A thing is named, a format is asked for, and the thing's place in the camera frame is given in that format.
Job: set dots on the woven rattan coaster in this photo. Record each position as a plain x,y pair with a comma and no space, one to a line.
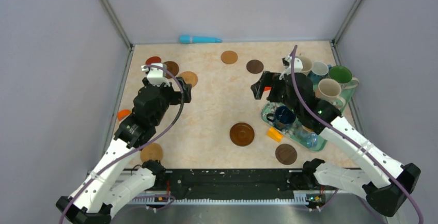
189,77

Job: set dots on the white blue mug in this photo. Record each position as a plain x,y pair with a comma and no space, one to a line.
318,71

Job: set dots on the large brown wooden saucer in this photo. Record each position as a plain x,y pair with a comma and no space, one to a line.
242,134

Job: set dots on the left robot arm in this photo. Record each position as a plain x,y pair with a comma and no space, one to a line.
98,200

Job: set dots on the blue marker pen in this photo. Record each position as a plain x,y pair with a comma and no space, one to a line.
187,39

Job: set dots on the dark walnut coaster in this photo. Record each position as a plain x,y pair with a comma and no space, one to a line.
255,66

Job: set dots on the light wood coaster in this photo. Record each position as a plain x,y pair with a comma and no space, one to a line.
229,57

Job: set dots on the green mug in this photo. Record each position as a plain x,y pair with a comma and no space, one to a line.
344,77

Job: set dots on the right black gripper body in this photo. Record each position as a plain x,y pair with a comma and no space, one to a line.
278,92

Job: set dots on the cream seashell mug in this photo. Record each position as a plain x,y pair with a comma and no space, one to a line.
307,64

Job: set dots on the yellow toy block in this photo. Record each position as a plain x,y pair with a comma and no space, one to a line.
274,134

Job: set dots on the cream large mug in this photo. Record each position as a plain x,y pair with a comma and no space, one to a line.
329,90

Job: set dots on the orange toy block piece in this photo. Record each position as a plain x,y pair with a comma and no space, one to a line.
123,114

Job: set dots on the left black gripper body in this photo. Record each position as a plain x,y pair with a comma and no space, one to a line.
169,96

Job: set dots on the dark woven coaster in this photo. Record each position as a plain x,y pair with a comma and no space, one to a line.
286,154

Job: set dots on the red round coaster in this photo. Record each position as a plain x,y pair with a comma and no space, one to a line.
153,59

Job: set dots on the dark blue mug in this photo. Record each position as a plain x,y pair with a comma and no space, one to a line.
282,119

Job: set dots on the cork coaster near base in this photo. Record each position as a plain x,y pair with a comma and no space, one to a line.
152,152

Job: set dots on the dark brown grooved coaster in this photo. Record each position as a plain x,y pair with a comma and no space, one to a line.
172,67

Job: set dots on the green patterned tray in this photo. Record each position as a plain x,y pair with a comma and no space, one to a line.
291,132

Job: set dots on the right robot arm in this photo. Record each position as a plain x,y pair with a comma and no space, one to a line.
382,181

